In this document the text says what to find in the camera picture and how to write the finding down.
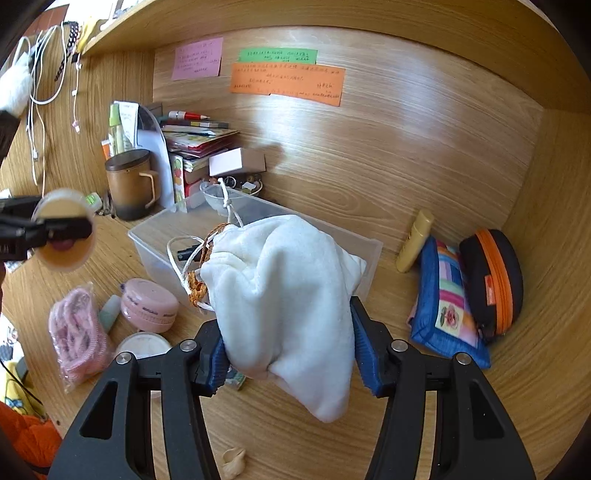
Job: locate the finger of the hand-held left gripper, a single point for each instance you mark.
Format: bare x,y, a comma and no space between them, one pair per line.
64,228
18,205

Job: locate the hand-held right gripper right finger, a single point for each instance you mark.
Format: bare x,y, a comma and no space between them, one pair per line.
367,364

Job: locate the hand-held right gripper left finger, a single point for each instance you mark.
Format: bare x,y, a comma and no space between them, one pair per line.
214,367

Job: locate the white round lid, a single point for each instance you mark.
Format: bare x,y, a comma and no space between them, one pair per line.
143,344

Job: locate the clear plastic storage box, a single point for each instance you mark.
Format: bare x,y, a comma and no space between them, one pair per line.
157,240

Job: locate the small mint tube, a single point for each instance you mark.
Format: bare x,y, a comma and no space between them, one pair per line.
110,314

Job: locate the wooden desktop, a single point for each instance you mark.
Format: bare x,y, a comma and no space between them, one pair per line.
300,443

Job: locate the small blue card box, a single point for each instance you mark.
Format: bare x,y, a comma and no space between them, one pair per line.
236,381

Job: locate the green white squeeze tube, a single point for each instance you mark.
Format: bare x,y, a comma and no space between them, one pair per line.
93,202

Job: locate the metal keys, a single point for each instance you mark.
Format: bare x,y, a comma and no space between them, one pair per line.
107,205

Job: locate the brown lidded mug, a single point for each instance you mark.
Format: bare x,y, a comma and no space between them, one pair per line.
127,184

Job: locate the pink round case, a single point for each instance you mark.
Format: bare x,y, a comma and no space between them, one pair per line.
147,304

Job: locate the small cream ornament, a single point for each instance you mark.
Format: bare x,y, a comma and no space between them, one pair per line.
233,461

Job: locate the blue patchwork pouch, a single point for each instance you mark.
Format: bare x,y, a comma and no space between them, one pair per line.
443,295

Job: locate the white fluffy item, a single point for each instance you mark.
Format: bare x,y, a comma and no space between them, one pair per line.
16,87

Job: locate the fruit print book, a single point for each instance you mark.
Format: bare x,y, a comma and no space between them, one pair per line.
178,180

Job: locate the white file holder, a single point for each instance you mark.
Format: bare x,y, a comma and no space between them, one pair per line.
154,138

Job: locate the yellow tube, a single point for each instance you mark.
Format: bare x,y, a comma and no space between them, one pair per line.
413,244

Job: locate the yellow printed cloth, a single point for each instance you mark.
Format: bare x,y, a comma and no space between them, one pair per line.
11,387

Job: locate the black orange zip case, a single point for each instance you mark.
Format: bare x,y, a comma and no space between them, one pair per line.
501,277

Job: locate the stack of colourful packets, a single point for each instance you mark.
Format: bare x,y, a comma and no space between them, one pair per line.
198,138

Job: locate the red grey marker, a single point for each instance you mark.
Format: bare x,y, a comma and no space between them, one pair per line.
187,115

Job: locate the white brown cardboard box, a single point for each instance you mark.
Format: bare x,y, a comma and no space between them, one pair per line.
235,161

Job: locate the white bowl of beads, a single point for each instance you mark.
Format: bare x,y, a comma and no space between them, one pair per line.
249,185

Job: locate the person's orange clothing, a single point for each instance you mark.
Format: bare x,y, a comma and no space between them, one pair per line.
27,438

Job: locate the pink sticky note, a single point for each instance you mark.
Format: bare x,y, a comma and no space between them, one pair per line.
197,59

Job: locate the orange sticky note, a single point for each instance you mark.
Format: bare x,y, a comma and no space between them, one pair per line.
286,83

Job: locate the green sticky note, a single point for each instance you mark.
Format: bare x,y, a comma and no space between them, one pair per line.
277,56

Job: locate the wooden shelf board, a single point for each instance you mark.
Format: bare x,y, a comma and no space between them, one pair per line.
323,14

